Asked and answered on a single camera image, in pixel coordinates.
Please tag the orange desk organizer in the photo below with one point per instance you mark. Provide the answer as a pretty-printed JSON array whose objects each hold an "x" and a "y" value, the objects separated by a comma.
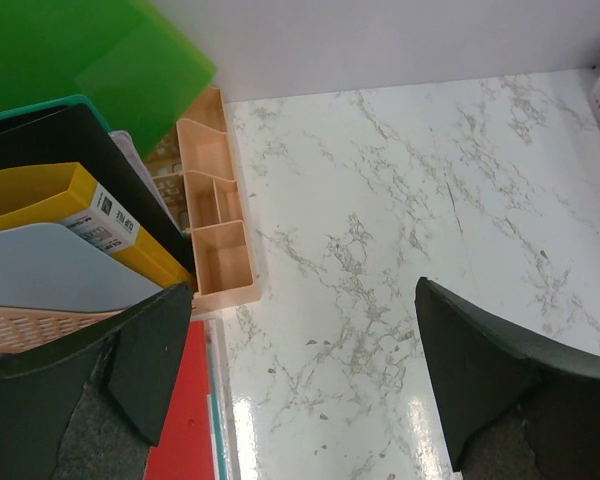
[{"x": 195, "y": 171}]

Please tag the green plastic folder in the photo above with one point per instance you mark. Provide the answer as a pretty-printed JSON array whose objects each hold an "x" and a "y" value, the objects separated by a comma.
[{"x": 136, "y": 68}]

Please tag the yellow folder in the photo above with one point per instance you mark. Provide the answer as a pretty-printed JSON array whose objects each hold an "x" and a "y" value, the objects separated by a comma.
[{"x": 66, "y": 194}]

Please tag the red folder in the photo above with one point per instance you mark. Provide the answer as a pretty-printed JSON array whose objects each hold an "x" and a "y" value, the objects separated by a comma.
[{"x": 185, "y": 450}]

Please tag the teal folder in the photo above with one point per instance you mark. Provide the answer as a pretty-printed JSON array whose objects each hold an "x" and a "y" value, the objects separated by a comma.
[{"x": 221, "y": 469}]

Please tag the blue clipboard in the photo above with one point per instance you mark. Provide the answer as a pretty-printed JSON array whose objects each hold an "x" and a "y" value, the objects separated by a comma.
[{"x": 45, "y": 266}]

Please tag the black folder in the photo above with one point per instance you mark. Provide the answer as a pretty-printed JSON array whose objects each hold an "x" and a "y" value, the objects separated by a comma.
[{"x": 72, "y": 133}]

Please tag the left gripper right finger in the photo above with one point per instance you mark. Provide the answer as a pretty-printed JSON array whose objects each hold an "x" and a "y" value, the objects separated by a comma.
[{"x": 506, "y": 395}]

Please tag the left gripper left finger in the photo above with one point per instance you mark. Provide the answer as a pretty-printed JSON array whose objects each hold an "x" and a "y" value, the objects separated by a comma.
[{"x": 92, "y": 404}]

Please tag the pink file rack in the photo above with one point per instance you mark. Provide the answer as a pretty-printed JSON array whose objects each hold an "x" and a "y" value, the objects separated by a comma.
[{"x": 24, "y": 329}]

